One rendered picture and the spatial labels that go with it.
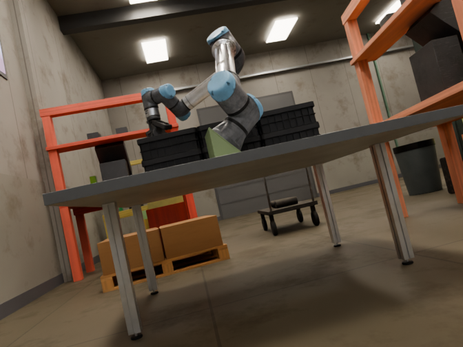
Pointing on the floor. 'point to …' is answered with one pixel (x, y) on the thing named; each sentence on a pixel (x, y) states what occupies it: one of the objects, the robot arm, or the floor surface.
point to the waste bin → (419, 166)
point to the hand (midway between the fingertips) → (163, 153)
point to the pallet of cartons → (199, 239)
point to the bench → (368, 138)
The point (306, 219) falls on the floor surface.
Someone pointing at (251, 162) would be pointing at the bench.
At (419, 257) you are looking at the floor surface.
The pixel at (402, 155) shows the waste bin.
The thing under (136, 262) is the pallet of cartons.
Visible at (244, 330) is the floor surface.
